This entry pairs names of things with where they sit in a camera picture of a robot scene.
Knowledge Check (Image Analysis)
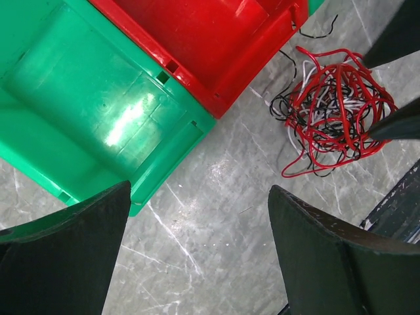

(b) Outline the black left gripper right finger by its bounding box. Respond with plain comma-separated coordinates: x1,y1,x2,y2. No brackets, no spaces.
268,184,420,315

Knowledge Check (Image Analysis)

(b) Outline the left green plastic bin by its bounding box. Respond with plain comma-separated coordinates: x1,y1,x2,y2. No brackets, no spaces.
1,1,215,216

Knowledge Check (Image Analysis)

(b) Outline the right green plastic bin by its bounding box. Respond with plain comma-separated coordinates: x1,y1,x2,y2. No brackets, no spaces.
308,0,324,16

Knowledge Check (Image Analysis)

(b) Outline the red cable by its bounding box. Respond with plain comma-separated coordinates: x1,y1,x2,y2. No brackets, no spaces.
281,45,400,179

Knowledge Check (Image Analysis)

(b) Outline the red plastic bin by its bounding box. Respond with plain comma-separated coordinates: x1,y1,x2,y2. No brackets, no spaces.
93,0,309,118

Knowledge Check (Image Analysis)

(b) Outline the white cable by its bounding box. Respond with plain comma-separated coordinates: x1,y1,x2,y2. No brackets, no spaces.
287,60,367,161

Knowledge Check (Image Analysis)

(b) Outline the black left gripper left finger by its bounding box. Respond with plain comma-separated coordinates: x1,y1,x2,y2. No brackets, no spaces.
1,181,131,314

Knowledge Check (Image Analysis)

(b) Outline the green plastic bin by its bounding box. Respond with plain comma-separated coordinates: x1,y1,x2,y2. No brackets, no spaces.
1,1,215,216
308,0,324,16

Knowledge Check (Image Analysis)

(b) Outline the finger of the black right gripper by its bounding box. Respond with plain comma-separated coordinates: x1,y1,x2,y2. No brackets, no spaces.
367,98,420,141
362,0,419,68

